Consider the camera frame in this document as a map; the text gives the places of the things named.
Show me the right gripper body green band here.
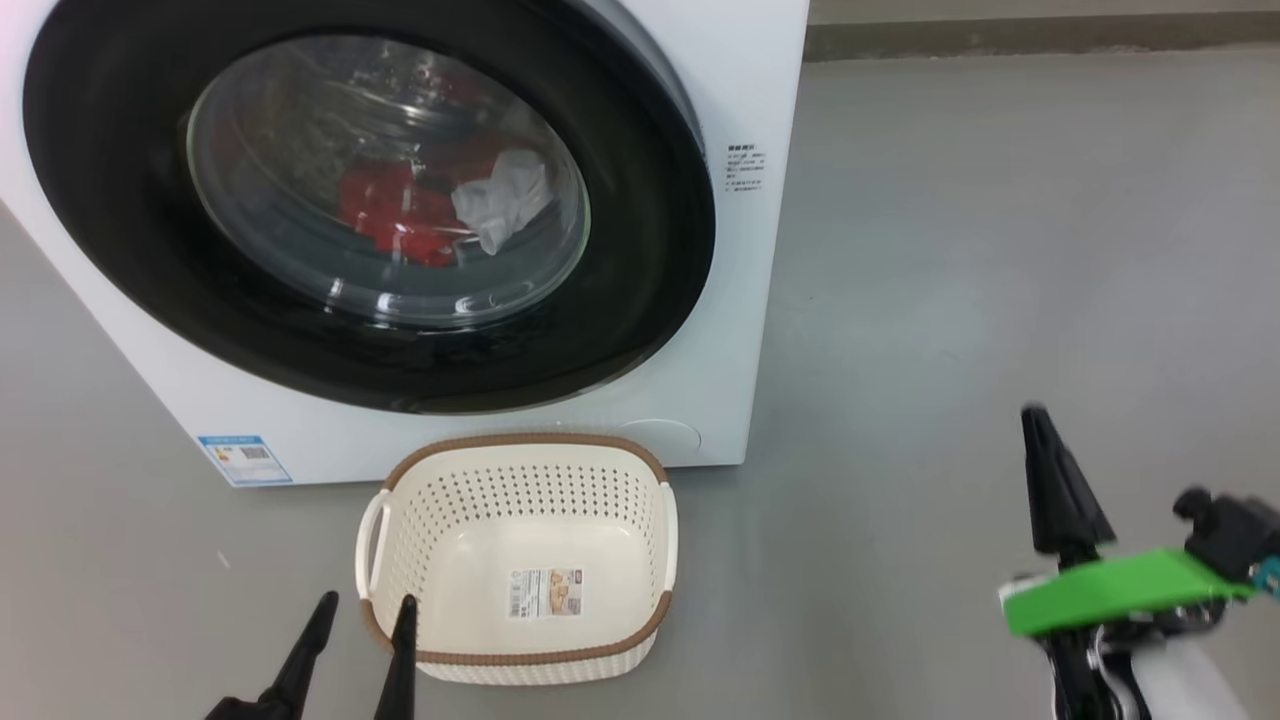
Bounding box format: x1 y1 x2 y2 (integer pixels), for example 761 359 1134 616
1000 548 1256 720

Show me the paper basket product label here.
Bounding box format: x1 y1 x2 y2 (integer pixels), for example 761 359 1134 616
507 567 588 619

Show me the red and white jersey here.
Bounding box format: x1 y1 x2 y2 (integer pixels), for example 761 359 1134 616
335 60 556 269

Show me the black round glass washer door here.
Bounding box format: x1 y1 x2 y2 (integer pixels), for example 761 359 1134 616
22 0 717 416

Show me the white front-load washing machine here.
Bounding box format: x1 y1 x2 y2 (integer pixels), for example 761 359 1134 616
0 0 811 489

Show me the cream perforated basket brown rim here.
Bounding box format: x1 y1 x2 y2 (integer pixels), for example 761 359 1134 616
355 432 681 687

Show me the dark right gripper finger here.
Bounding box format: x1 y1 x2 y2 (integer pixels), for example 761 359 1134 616
1020 405 1116 569

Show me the grey wall baseboard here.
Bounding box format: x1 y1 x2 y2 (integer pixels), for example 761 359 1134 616
803 18 1280 63

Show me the blue energy label sticker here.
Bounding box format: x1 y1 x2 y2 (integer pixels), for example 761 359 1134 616
197 434 294 488

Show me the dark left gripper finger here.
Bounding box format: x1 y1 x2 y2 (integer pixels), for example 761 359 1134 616
375 595 418 720
205 590 339 720

